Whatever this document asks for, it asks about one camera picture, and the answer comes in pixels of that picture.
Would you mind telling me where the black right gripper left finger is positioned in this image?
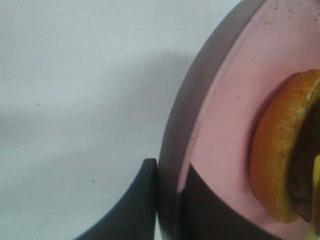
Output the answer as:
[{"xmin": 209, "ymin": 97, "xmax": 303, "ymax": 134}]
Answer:
[{"xmin": 77, "ymin": 158, "xmax": 158, "ymax": 240}]

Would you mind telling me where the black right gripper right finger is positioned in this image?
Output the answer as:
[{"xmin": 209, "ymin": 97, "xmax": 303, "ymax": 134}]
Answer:
[{"xmin": 176, "ymin": 164, "xmax": 278, "ymax": 240}]

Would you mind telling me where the pink round plate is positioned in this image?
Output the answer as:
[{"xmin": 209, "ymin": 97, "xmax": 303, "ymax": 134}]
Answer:
[{"xmin": 158, "ymin": 0, "xmax": 320, "ymax": 240}]

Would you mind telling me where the burger with lettuce and tomato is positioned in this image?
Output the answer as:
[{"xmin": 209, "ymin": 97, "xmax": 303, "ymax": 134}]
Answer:
[{"xmin": 249, "ymin": 69, "xmax": 320, "ymax": 223}]

